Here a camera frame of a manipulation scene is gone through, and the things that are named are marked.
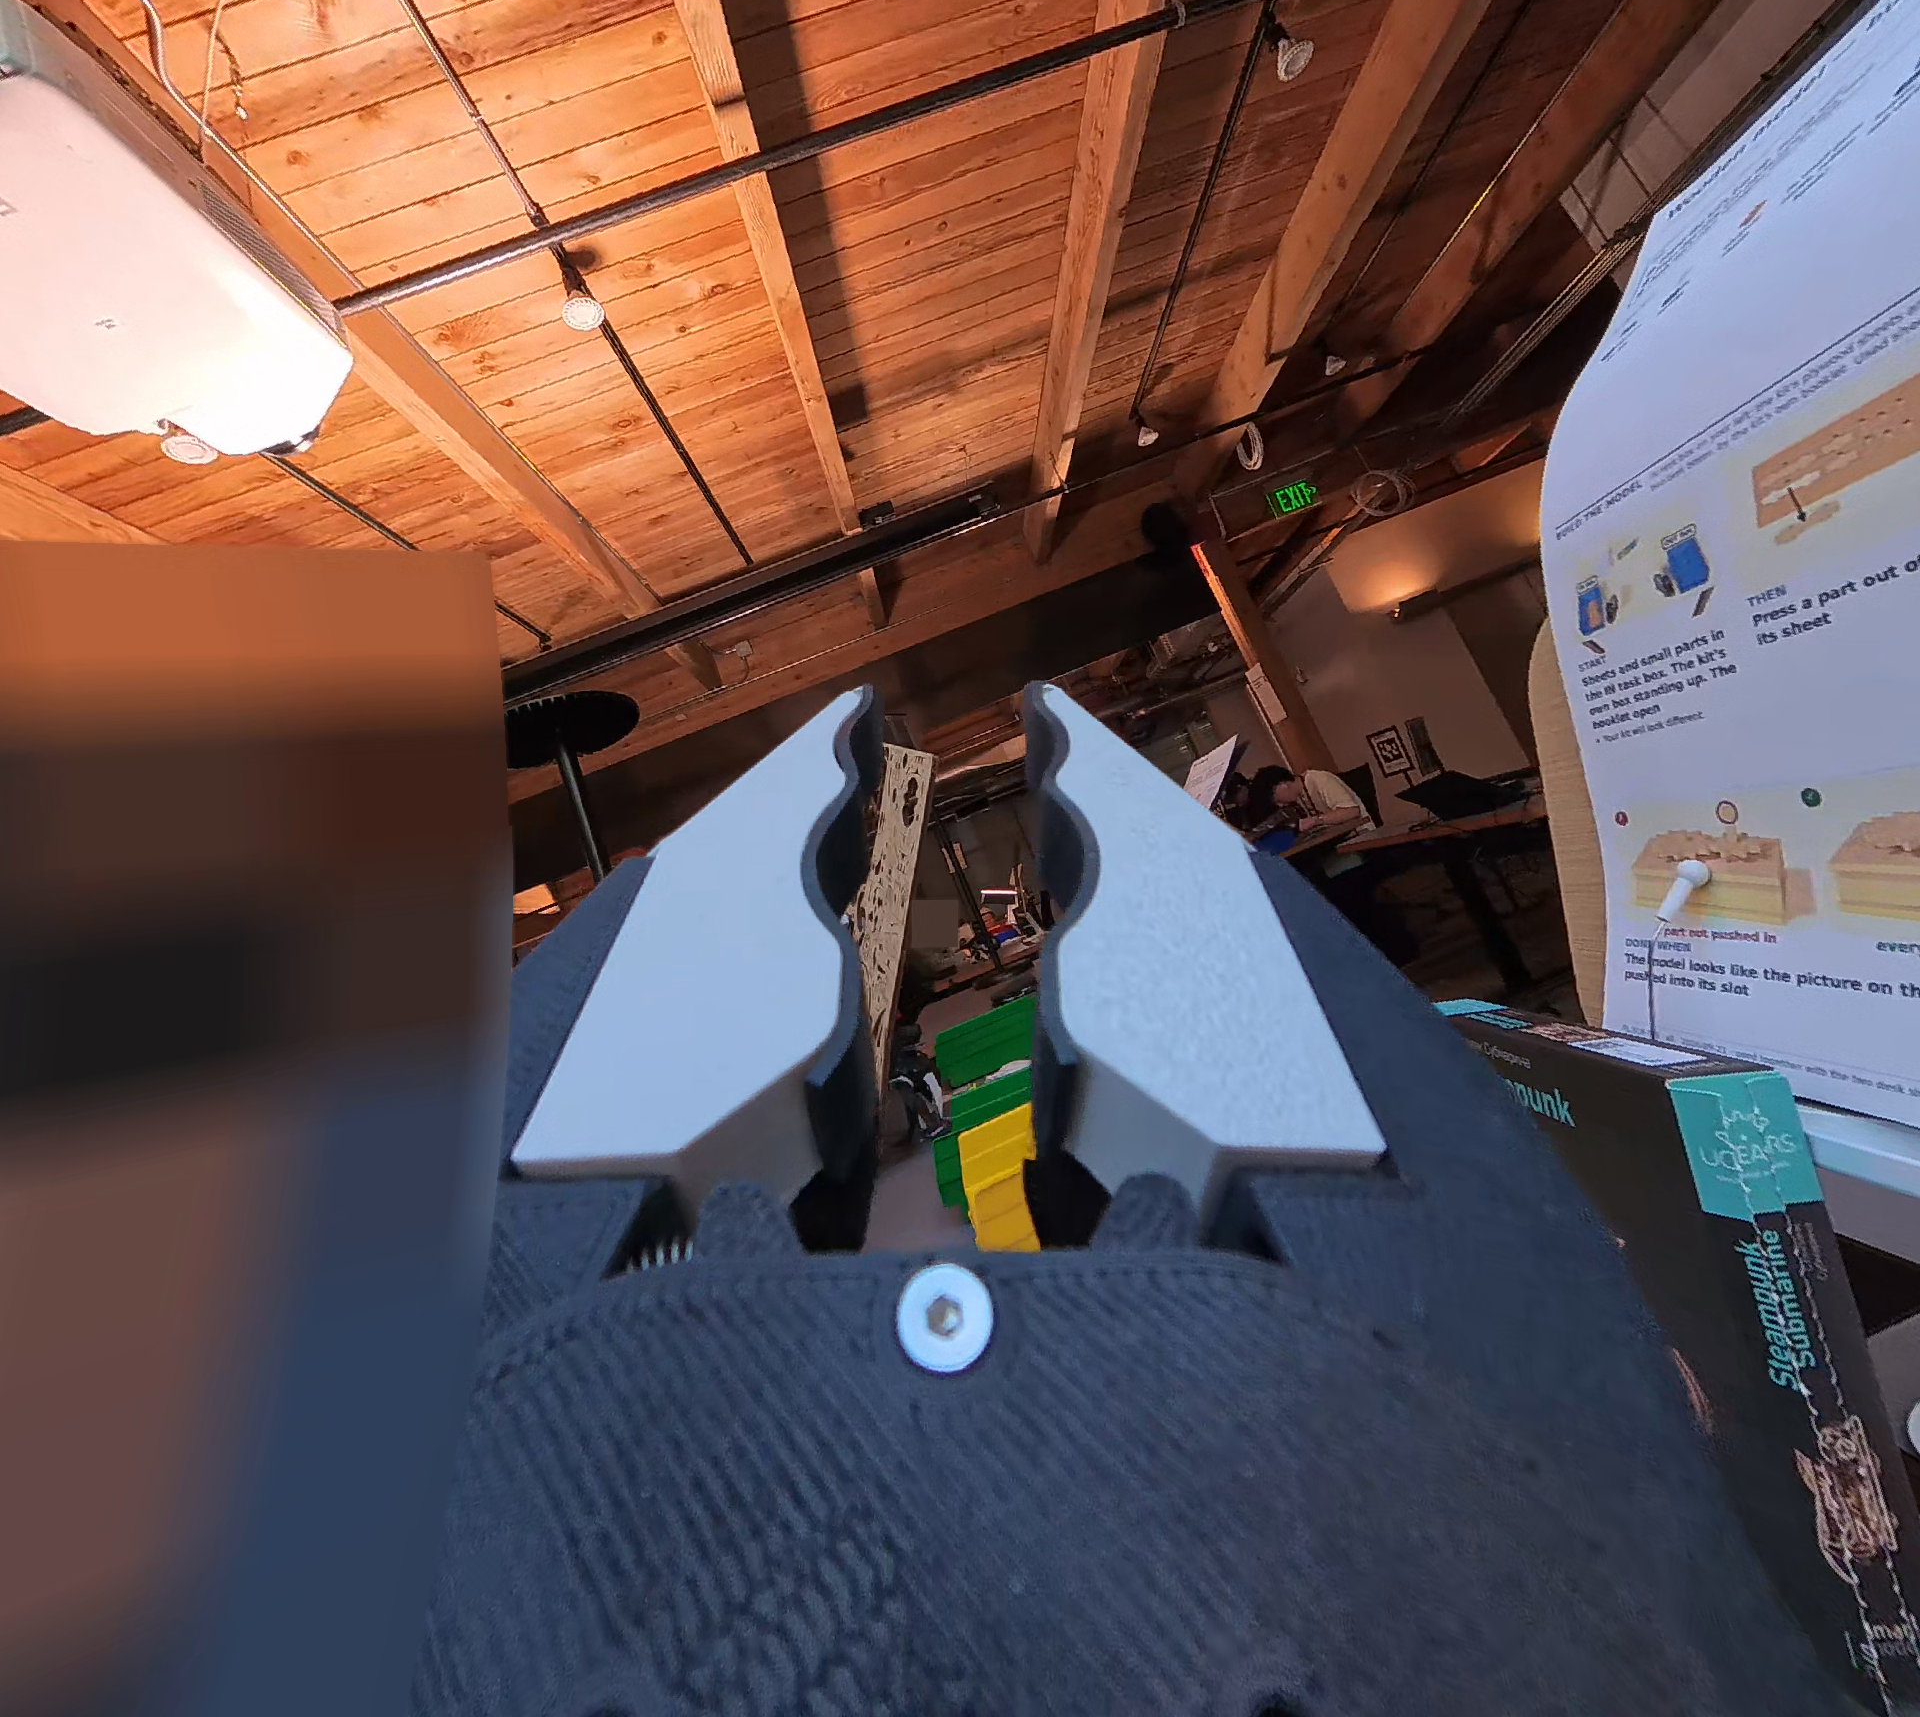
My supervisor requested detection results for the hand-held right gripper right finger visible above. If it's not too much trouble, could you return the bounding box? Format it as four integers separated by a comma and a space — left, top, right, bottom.
1021, 678, 1389, 1247

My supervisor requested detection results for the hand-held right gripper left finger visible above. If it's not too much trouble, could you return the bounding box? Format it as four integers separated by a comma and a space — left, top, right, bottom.
509, 684, 888, 1247

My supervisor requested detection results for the laser-cut plywood parts sheet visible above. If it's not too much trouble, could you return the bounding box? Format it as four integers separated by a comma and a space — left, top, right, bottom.
845, 742, 939, 1075

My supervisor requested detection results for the dark model kit box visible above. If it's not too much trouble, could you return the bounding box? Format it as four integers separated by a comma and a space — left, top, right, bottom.
1431, 996, 1920, 1717

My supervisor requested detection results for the green plastic bin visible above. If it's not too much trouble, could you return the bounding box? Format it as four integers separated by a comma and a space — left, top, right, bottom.
931, 1073, 1037, 1208
931, 995, 1039, 1088

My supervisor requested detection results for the yellow plastic bin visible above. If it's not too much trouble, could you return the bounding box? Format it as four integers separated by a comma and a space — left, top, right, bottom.
956, 1102, 1041, 1254

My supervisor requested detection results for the long wooden work desk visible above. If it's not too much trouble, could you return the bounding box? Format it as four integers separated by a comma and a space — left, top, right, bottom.
1274, 802, 1549, 984

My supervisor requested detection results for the black round floor lamp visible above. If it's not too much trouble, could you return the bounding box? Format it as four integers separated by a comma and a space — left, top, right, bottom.
504, 693, 639, 878

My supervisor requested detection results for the black laptop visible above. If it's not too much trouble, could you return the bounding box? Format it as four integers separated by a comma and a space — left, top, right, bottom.
1394, 769, 1540, 822

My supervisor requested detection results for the document holder board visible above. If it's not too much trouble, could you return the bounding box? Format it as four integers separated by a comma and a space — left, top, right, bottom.
1525, 657, 1610, 1020

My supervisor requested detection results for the printed instruction sheet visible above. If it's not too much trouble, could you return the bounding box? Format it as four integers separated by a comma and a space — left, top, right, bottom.
1540, 0, 1920, 1134

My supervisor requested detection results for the white ceiling projector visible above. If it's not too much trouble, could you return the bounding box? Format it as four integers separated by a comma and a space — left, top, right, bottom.
0, 0, 354, 458

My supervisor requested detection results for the white tipped wire page holder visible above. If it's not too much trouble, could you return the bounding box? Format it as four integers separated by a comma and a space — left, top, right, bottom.
1641, 859, 1720, 1044

